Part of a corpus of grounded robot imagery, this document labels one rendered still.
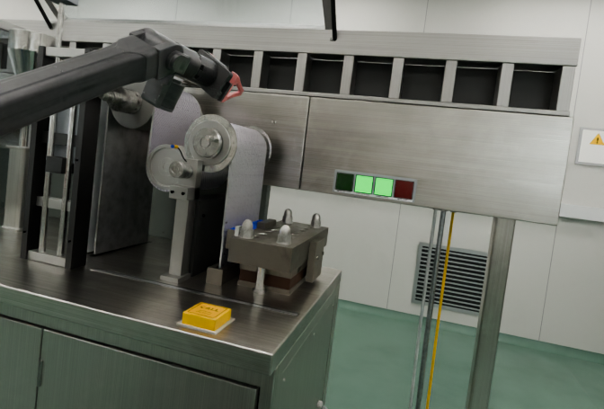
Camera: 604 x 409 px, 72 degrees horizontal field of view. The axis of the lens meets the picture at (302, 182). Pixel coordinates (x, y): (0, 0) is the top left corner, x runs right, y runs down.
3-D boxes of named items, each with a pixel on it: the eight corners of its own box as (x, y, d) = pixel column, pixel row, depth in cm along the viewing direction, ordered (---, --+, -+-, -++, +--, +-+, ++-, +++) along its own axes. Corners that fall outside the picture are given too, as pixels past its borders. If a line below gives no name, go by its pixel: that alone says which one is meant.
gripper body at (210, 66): (218, 101, 88) (196, 92, 82) (190, 75, 92) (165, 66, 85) (235, 75, 87) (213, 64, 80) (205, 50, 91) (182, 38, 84)
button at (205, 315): (181, 324, 79) (182, 311, 79) (199, 312, 85) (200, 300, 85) (214, 333, 77) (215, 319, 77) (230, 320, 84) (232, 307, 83)
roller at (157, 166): (144, 186, 111) (148, 141, 111) (193, 184, 136) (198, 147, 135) (183, 192, 108) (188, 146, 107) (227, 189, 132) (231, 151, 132)
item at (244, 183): (221, 235, 106) (229, 164, 105) (256, 225, 128) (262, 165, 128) (223, 235, 106) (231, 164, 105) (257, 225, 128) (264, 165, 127)
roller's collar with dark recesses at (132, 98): (105, 110, 108) (107, 85, 108) (121, 113, 114) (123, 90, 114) (126, 111, 106) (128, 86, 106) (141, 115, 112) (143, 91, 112)
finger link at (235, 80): (240, 110, 96) (215, 100, 87) (220, 93, 98) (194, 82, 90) (256, 85, 94) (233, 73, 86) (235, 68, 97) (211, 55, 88)
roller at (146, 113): (108, 126, 115) (113, 75, 114) (162, 134, 139) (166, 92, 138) (152, 130, 111) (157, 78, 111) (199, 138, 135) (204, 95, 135)
